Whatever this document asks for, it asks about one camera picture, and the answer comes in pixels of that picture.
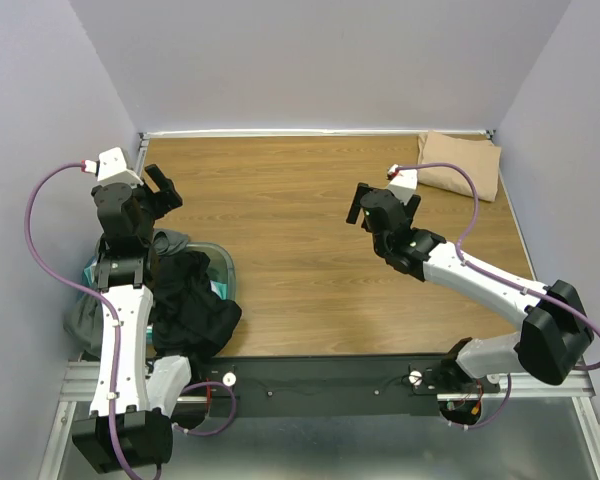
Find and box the black t shirt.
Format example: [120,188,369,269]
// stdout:
[149,251,242,361]

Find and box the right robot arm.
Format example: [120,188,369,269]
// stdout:
[346,183,594,392]

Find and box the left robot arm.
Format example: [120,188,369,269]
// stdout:
[73,158,202,479]

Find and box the folded beige t shirt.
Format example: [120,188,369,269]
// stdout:
[417,131,501,202]

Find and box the teal plastic basket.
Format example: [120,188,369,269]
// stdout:
[82,241,238,346]

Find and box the grey t shirt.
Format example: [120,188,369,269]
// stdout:
[63,229,190,359]

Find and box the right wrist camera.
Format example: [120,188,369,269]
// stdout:
[386,164,418,205]

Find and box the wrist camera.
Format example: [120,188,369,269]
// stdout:
[97,147,143,188]
[386,164,418,205]

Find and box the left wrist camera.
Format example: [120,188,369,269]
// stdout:
[97,147,143,188]

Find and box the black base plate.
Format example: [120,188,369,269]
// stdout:
[176,353,500,418]

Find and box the aluminium rail frame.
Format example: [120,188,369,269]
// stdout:
[38,131,600,480]

